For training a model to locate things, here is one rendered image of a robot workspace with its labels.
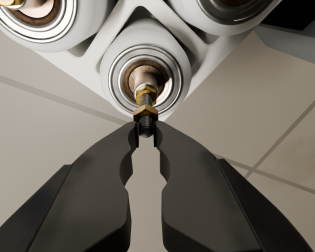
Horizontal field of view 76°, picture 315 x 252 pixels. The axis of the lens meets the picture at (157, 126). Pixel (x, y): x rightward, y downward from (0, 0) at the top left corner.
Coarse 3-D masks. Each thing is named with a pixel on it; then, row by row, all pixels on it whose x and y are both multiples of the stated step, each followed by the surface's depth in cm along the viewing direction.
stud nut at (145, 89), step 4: (140, 88) 17; (144, 88) 17; (148, 88) 17; (152, 88) 17; (136, 92) 17; (140, 92) 17; (144, 92) 17; (148, 92) 17; (152, 92) 17; (136, 96) 17; (140, 96) 17; (152, 96) 17; (136, 100) 17; (152, 100) 17; (152, 104) 17
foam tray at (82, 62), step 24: (120, 0) 23; (144, 0) 23; (120, 24) 24; (168, 24) 24; (72, 48) 27; (96, 48) 25; (192, 48) 26; (216, 48) 26; (72, 72) 27; (96, 72) 27; (192, 72) 27
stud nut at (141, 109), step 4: (144, 104) 14; (140, 108) 14; (144, 108) 13; (148, 108) 14; (152, 108) 14; (136, 112) 14; (140, 112) 13; (144, 112) 13; (148, 112) 13; (152, 112) 13; (156, 112) 14; (136, 116) 14; (140, 116) 14; (152, 116) 14; (156, 116) 14; (136, 120) 14; (156, 120) 14
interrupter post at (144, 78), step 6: (144, 72) 20; (138, 78) 19; (144, 78) 18; (150, 78) 18; (138, 84) 18; (144, 84) 17; (150, 84) 17; (156, 84) 19; (156, 90) 18; (156, 96) 18
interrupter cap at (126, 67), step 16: (128, 48) 18; (144, 48) 18; (160, 48) 18; (112, 64) 19; (128, 64) 19; (144, 64) 19; (160, 64) 19; (176, 64) 19; (112, 80) 20; (128, 80) 20; (160, 80) 20; (176, 80) 20; (112, 96) 21; (128, 96) 21; (160, 96) 21; (176, 96) 21; (128, 112) 22; (160, 112) 22
